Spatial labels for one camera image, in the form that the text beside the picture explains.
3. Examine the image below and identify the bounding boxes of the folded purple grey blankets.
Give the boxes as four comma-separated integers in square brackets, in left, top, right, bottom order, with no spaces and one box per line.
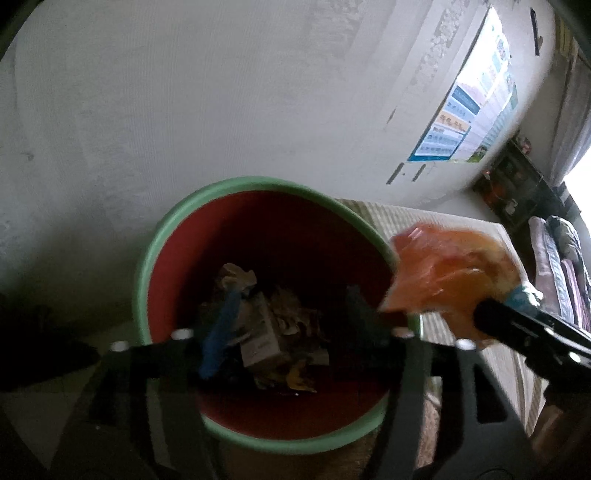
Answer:
[526,215,591,334]

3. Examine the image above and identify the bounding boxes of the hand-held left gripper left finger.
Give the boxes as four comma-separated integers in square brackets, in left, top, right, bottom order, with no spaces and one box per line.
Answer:
[51,290,244,480]

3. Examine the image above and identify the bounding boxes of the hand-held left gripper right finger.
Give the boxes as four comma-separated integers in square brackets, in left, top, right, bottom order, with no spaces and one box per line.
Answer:
[346,285,537,480]

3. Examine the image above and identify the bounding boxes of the wooden curtain box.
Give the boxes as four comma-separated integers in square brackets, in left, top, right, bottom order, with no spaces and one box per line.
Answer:
[556,22,574,62]

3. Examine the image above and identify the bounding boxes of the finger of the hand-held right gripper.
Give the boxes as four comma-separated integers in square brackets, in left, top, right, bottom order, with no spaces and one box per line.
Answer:
[474,298,591,358]
[519,344,591,395]

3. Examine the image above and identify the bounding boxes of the small white carton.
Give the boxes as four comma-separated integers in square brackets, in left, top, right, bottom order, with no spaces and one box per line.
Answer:
[239,292,283,368]

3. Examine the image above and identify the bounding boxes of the dark narrow wall hanging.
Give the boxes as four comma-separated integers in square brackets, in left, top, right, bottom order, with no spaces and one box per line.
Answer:
[530,8,542,57]

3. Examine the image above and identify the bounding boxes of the pile of snack wrappers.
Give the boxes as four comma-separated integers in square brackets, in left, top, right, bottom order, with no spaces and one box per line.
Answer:
[203,262,331,394]

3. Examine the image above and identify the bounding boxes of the sheer curtain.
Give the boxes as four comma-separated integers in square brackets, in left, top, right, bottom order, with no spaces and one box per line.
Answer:
[549,46,591,186]

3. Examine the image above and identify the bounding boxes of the white wall poster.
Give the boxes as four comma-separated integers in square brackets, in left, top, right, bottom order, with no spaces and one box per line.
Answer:
[455,41,514,161]

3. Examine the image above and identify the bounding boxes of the dark shelf unit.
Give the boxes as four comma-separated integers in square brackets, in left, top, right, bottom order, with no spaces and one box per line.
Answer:
[472,135,563,232]

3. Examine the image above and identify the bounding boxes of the beige checked tablecloth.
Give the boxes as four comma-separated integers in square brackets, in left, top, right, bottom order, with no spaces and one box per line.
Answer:
[336,198,549,441]

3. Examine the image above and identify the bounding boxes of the pink fluffy cloth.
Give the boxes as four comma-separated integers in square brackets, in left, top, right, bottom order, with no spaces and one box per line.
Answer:
[342,401,443,472]

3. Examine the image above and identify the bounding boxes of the green bin with red interior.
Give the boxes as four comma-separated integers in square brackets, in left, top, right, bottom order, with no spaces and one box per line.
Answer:
[134,176,424,456]

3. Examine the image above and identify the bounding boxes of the orange snack wrapper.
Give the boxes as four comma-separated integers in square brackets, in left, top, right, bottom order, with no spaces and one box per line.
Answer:
[379,223,546,348]

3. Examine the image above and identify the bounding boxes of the blue wall poster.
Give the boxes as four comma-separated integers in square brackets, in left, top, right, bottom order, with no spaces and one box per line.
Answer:
[407,7,508,164]

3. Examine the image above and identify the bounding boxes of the bright window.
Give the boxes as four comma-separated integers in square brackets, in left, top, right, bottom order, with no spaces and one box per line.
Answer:
[566,154,591,219]

